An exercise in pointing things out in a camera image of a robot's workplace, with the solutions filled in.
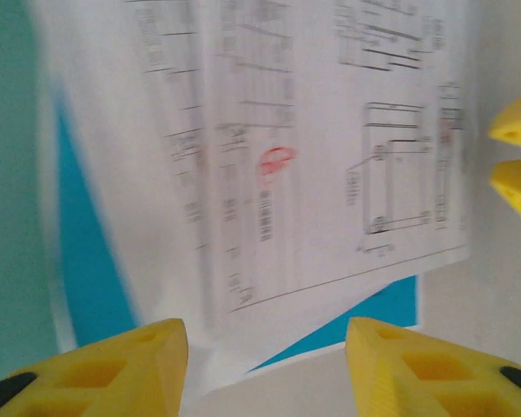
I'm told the white sheet with red mark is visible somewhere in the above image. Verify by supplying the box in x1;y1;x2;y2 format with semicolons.
199;0;472;316

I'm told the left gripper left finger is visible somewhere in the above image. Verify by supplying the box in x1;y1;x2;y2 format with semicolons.
0;318;188;417

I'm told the white printed text sheet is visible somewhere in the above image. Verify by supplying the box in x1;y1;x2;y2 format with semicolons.
30;0;227;340

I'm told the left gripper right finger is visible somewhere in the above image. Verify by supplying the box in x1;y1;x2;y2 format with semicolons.
345;316;521;417

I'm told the green paper folder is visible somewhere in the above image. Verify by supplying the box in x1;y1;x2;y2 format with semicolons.
0;0;64;379

